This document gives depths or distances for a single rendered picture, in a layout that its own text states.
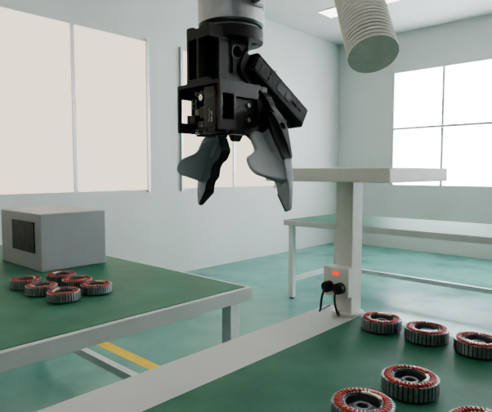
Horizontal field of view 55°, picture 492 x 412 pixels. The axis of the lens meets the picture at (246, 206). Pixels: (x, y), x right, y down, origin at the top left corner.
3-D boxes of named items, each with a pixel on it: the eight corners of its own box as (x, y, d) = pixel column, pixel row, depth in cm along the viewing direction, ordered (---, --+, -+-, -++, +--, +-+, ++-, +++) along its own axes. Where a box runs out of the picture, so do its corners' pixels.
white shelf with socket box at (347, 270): (386, 364, 111) (390, 167, 107) (265, 329, 136) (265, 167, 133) (442, 328, 136) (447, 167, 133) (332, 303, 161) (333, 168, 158)
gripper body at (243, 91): (176, 139, 54) (175, 29, 53) (230, 142, 60) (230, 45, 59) (221, 136, 48) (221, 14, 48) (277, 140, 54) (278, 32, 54)
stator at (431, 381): (375, 397, 94) (376, 378, 94) (386, 375, 104) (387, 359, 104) (436, 410, 89) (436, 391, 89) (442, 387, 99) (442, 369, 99)
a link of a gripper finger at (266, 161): (257, 214, 48) (221, 141, 51) (293, 211, 52) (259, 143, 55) (276, 197, 46) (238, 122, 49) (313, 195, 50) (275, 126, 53)
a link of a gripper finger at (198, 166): (158, 191, 59) (185, 127, 55) (195, 190, 64) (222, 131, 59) (172, 207, 58) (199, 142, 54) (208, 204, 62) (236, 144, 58)
